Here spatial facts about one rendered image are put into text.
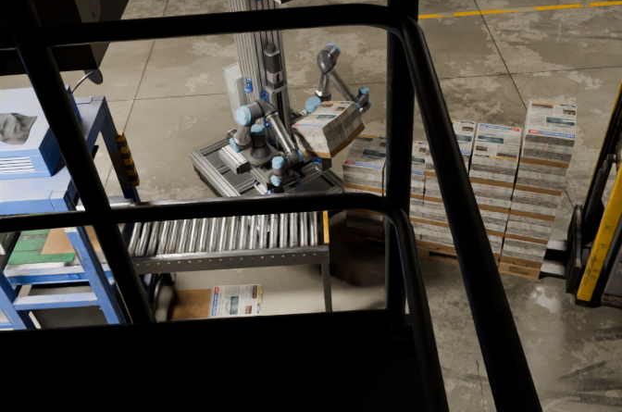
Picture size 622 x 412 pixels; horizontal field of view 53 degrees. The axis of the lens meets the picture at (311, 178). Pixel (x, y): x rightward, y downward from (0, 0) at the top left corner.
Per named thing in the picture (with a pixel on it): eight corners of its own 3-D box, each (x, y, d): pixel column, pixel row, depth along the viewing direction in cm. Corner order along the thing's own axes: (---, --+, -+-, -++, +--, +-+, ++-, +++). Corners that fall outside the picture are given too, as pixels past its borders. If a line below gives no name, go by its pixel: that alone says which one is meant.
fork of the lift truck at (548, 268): (425, 243, 486) (425, 240, 484) (568, 270, 458) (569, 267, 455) (422, 254, 480) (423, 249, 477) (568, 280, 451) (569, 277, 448)
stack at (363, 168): (357, 210, 523) (355, 131, 469) (502, 235, 492) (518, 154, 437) (345, 243, 496) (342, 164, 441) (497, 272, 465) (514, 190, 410)
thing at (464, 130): (434, 118, 437) (434, 116, 436) (476, 122, 429) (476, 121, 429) (426, 150, 411) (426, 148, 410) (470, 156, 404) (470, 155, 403)
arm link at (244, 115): (253, 148, 450) (265, 111, 402) (235, 157, 444) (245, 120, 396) (244, 135, 453) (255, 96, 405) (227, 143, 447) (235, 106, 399)
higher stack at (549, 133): (501, 235, 492) (528, 98, 407) (541, 243, 484) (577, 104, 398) (496, 272, 465) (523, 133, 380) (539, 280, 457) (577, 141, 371)
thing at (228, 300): (262, 283, 472) (262, 282, 471) (261, 315, 451) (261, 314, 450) (214, 286, 473) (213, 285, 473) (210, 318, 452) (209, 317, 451)
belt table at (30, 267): (136, 207, 442) (132, 197, 435) (116, 280, 393) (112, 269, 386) (38, 214, 444) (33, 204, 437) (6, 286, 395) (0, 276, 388)
